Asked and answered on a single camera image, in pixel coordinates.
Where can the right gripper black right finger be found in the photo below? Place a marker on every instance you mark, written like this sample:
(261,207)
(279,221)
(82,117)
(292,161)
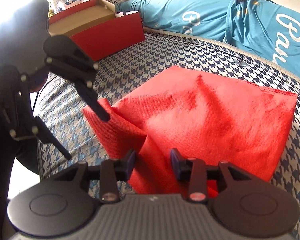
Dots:
(205,181)

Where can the blue houndstooth bed mat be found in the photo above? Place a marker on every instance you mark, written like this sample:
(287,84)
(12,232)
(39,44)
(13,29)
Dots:
(60,107)

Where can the red cardboard storage box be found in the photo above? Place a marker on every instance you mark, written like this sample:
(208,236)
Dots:
(97,29)

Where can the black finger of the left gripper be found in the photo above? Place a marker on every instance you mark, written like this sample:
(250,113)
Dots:
(46,137)
(86,92)

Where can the red non-woven shopping bag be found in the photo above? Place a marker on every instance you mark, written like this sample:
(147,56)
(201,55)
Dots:
(203,116)

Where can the blue cartoon print blanket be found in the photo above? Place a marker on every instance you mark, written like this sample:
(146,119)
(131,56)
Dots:
(261,27)

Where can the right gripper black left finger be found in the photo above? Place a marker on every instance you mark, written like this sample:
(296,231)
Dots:
(108,173)

